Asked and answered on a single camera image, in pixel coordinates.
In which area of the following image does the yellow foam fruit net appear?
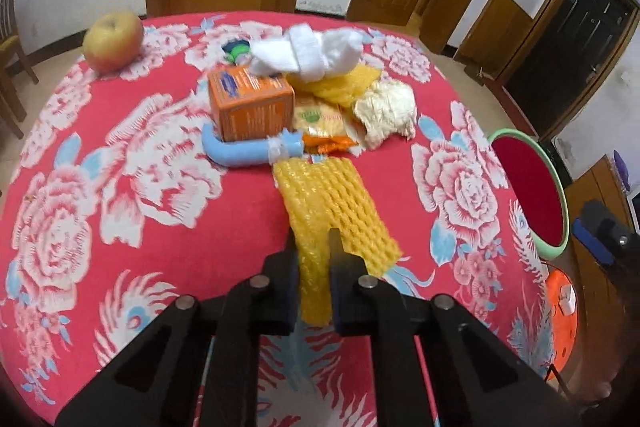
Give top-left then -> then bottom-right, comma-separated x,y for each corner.
272,158 -> 402,327

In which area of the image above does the small blue green toy figure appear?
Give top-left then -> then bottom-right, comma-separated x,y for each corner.
221,39 -> 252,66

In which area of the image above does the white cloth sock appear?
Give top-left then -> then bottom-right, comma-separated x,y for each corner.
247,24 -> 363,83

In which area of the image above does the orange plastic stool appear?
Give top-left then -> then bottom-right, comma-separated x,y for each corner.
546,268 -> 579,372

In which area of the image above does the red bin with green rim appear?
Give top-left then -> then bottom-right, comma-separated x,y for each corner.
489,128 -> 570,260

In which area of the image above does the red floral tablecloth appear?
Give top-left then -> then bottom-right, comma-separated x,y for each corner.
1,12 -> 553,421

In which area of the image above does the low wooden cabinet door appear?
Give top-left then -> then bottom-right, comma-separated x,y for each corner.
454,0 -> 534,78

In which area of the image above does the orange cardboard box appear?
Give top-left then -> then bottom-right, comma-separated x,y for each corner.
207,66 -> 295,142

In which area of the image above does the yellow snack wrapper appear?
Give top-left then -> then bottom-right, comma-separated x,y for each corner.
292,96 -> 357,155

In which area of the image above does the wooden chair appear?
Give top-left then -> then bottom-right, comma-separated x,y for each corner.
0,0 -> 39,139

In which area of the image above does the yellow-red apple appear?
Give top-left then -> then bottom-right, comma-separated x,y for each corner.
82,11 -> 143,75

